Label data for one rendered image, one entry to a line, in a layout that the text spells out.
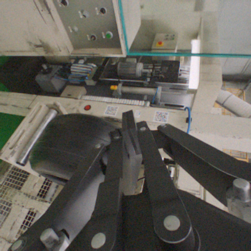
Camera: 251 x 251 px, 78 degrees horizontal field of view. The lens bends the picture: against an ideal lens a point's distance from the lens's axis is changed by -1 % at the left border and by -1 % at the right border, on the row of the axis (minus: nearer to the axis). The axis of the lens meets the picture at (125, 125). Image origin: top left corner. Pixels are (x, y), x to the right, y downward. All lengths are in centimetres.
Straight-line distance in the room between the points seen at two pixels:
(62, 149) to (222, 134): 71
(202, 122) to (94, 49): 76
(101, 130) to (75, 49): 66
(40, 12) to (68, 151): 76
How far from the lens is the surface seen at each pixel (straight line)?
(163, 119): 86
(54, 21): 107
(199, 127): 86
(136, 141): 16
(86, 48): 112
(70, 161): 63
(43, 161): 71
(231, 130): 90
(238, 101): 143
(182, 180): 100
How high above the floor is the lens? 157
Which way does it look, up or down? 16 degrees down
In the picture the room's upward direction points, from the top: 98 degrees clockwise
